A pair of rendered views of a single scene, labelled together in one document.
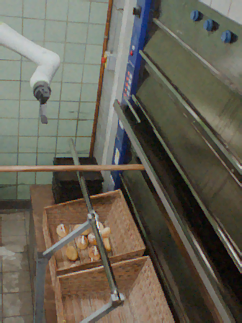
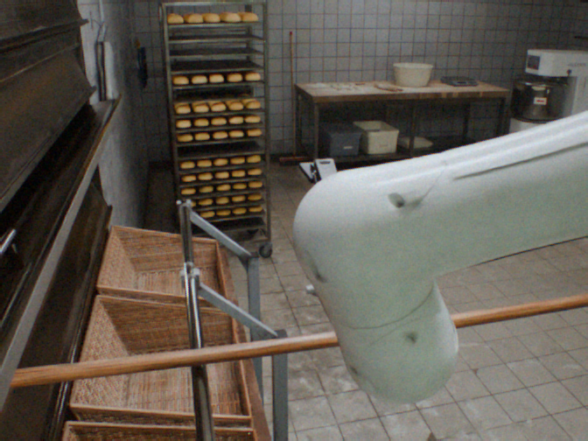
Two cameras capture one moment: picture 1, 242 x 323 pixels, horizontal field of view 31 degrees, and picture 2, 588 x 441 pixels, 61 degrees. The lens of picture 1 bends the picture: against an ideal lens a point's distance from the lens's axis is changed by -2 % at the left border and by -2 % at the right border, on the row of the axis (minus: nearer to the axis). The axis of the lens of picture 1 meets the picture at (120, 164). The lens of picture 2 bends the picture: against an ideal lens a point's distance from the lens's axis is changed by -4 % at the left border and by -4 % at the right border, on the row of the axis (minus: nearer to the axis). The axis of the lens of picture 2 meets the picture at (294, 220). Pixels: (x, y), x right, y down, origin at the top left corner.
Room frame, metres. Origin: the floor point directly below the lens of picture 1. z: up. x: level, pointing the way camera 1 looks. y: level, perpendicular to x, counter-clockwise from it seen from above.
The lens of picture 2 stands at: (2.68, 0.45, 1.79)
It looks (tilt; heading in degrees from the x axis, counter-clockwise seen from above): 23 degrees down; 186
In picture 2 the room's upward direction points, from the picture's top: straight up
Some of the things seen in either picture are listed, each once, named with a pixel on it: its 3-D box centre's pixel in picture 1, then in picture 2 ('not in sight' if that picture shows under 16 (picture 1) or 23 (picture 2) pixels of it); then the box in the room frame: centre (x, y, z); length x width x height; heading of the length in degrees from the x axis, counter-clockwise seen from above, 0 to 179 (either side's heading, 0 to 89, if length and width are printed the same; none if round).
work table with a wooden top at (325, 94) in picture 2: not in sight; (399, 127); (-3.09, 1.05, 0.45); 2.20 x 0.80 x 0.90; 108
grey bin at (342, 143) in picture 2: not in sight; (338, 138); (-2.87, 0.39, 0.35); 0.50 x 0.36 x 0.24; 18
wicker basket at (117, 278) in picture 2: not in sight; (166, 276); (0.85, -0.27, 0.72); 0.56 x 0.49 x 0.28; 18
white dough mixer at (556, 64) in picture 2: not in sight; (548, 111); (-3.22, 2.72, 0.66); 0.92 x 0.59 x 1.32; 108
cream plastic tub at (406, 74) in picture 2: not in sight; (412, 74); (-3.22, 1.17, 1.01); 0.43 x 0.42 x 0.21; 108
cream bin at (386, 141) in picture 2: not in sight; (374, 136); (-3.00, 0.78, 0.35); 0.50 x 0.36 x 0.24; 20
